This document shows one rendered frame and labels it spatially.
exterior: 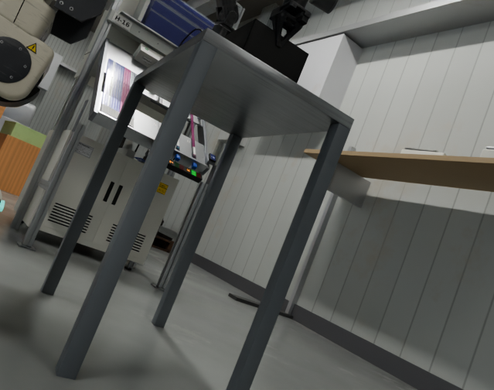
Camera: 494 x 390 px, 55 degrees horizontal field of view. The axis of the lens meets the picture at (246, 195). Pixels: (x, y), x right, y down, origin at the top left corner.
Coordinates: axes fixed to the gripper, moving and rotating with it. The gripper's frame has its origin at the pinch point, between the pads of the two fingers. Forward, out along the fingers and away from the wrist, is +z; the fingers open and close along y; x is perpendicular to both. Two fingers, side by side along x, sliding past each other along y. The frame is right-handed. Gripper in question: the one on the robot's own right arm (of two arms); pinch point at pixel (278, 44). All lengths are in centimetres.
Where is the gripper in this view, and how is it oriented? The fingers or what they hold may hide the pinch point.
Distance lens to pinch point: 126.1
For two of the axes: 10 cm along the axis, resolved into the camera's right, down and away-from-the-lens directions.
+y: -4.4, -0.7, 9.0
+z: -3.6, 9.3, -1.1
